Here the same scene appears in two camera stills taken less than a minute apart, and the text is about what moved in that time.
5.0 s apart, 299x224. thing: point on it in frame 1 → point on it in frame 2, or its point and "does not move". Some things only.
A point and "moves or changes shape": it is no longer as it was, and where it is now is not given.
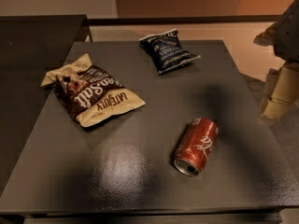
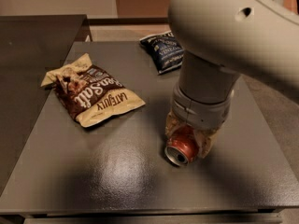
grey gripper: [288, 35] → [199, 112]
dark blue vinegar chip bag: [166, 50] does not move
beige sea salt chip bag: [90, 93] does not move
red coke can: [195, 146] moves or changes shape
